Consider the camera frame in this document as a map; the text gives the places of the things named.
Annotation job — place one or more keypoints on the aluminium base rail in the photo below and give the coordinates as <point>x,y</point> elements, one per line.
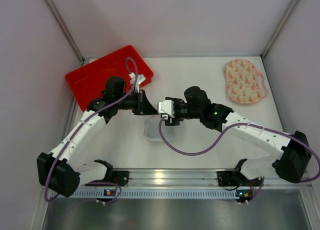
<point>170,177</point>

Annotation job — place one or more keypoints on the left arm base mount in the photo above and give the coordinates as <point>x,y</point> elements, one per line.
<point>117,177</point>

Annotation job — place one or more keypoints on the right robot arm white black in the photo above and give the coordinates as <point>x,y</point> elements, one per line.
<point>288,154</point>

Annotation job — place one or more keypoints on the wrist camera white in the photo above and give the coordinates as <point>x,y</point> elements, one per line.
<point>166,108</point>
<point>136,80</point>

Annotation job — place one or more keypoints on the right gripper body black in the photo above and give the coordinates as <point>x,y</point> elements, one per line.
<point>175,111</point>

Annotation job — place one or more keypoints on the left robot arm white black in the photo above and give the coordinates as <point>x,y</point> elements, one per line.
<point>98,113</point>

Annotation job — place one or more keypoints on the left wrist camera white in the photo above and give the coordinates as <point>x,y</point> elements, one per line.
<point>136,80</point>

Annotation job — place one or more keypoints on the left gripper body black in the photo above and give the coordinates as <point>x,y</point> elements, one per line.
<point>141,103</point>

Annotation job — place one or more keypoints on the red plastic bin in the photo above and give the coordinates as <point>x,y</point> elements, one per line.
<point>88,81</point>

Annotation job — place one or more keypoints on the slotted cable duct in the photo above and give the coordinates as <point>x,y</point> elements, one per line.
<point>161,194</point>

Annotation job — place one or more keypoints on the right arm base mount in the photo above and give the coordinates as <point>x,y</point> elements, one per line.
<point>227,178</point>

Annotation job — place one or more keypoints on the white mesh laundry bag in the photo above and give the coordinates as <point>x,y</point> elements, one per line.
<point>151,130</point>

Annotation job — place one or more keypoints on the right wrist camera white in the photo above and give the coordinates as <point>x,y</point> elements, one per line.
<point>166,108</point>

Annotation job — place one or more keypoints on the floral pink laundry bag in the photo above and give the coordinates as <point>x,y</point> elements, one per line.
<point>244,83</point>

